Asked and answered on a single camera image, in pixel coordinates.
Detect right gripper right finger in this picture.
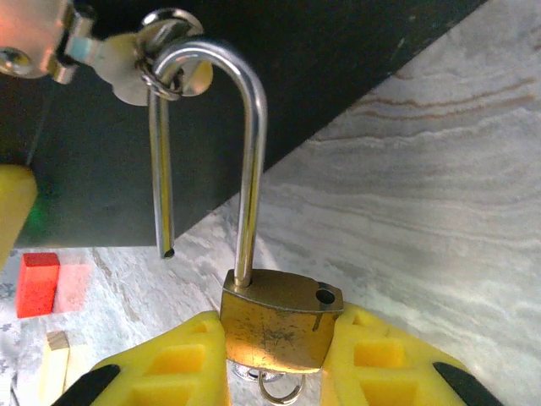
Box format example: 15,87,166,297
320,302,506,406

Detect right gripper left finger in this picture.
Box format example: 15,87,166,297
50,310,232,406

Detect brass padlock long steel shackle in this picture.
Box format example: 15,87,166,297
147,36,345,376

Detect red wooden block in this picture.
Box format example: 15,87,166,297
15,252,93,320

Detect plain wooden block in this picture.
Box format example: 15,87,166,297
36,330,88,401

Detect black hard case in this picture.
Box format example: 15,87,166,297
0,0,491,251

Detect small steel key ring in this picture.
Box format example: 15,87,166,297
258,370,307,403

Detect large steel key ring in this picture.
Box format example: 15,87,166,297
135,8,205,102

